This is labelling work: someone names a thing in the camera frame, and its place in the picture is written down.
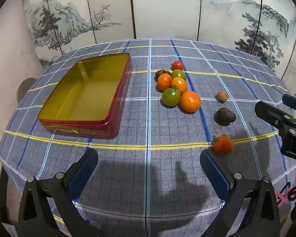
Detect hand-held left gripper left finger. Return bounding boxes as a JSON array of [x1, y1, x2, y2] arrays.
[[18, 148, 99, 237]]

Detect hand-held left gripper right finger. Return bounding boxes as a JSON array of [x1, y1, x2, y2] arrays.
[[200, 150, 280, 237]]

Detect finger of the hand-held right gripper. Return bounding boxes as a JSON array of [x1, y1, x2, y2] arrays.
[[282, 94, 296, 114], [255, 101, 295, 135]]

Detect orange-red tomato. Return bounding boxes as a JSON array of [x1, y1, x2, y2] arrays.
[[212, 135, 234, 155]]

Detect dark brown passion fruit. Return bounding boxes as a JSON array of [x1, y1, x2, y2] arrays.
[[214, 108, 237, 126]]

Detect tan kiwi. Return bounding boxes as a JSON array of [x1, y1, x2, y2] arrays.
[[217, 90, 229, 103]]

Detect orange mandarin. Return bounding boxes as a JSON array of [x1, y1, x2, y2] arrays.
[[180, 91, 201, 113], [171, 77, 188, 95], [157, 74, 173, 92]]

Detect gold and red tin box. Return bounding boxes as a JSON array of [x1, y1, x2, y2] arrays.
[[38, 53, 132, 140]]

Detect green tomato with stem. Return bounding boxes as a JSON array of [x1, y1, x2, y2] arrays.
[[162, 86, 181, 107]]

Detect blue plaid tablecloth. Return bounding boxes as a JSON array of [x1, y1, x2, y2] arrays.
[[0, 38, 296, 237]]

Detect pink ribbon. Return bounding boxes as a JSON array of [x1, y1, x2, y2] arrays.
[[274, 181, 296, 205]]

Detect dark furniture leg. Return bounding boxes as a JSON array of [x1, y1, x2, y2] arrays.
[[0, 165, 11, 224]]

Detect round brown stool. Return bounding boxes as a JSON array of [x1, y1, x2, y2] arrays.
[[16, 78, 37, 103]]

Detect painted landscape folding screen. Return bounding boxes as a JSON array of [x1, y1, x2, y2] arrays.
[[21, 0, 296, 94]]

